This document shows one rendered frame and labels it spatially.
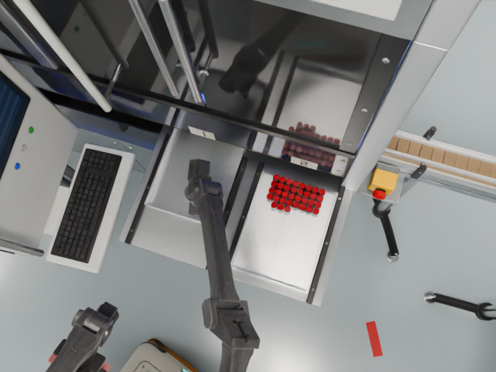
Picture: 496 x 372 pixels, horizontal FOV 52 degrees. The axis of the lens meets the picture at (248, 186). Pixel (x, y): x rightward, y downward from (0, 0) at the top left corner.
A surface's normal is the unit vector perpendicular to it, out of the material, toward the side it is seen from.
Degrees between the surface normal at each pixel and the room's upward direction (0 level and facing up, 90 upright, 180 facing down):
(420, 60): 90
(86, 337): 41
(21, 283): 0
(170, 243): 0
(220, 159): 0
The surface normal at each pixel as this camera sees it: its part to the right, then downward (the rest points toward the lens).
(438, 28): -0.31, 0.92
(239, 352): 0.49, 0.13
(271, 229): -0.05, -0.25
